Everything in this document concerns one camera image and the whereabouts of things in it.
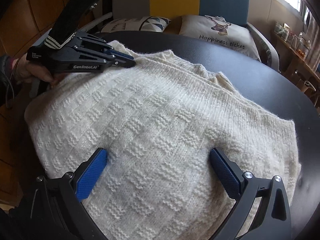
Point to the beige floral curtain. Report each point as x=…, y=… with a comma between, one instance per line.
x=312, y=35

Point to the cream knit sweater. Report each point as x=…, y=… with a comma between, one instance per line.
x=162, y=130

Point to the grey yellow blue sofa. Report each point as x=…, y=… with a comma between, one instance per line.
x=220, y=0

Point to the tan tote bag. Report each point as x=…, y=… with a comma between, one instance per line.
x=306, y=83

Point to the deer print pillow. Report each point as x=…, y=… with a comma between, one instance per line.
x=225, y=35

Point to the wooden desk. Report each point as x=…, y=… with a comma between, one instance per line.
x=297, y=60

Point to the triangle pattern pillow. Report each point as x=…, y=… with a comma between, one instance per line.
x=140, y=23

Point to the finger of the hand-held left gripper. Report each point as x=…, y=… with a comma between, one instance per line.
x=120, y=53
x=117, y=62

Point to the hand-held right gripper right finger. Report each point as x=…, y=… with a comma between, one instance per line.
x=225, y=177

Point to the person's left hand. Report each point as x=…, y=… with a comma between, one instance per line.
x=37, y=70

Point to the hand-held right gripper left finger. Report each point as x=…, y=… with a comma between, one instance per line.
x=92, y=172

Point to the person's left forearm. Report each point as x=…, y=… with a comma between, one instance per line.
x=6, y=72

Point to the clear glass jar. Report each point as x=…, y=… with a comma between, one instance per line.
x=291, y=36

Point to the grey lidded jar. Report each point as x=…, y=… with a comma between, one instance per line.
x=278, y=28

